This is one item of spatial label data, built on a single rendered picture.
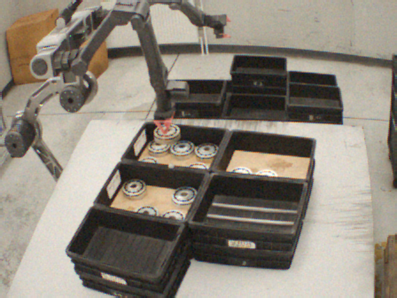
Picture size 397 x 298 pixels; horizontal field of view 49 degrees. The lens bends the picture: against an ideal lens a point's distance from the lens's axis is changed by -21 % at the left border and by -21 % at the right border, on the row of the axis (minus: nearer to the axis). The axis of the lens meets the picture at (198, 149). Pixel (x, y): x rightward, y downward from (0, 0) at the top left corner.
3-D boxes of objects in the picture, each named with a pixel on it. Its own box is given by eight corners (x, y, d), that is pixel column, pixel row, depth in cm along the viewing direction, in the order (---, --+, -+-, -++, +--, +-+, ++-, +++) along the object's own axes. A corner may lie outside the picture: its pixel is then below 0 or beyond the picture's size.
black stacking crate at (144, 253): (73, 271, 182) (64, 253, 175) (98, 226, 204) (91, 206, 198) (163, 296, 170) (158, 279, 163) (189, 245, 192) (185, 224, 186)
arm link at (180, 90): (157, 67, 199) (152, 83, 194) (186, 66, 197) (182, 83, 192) (161, 86, 209) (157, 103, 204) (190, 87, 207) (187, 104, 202)
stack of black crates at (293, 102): (287, 165, 334) (286, 105, 308) (289, 138, 357) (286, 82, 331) (340, 166, 326) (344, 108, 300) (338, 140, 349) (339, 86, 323)
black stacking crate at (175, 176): (98, 225, 205) (91, 205, 198) (124, 183, 227) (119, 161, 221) (189, 244, 193) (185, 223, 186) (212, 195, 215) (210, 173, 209)
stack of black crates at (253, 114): (226, 163, 342) (221, 117, 322) (232, 137, 366) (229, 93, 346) (286, 165, 334) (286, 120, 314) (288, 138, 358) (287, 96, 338)
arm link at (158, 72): (135, 1, 168) (126, 18, 162) (149, -1, 167) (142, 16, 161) (157, 74, 203) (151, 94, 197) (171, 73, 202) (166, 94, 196)
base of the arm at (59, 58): (61, 68, 200) (58, 44, 193) (76, 66, 198) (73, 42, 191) (53, 78, 193) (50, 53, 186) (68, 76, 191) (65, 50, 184)
